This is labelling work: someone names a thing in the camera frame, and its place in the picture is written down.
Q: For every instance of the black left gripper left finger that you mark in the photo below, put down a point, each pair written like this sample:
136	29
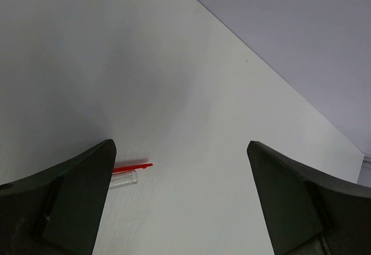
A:
58	210

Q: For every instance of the red pen cap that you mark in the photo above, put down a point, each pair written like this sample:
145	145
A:
126	175

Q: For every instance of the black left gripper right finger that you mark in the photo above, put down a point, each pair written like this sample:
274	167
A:
307	211

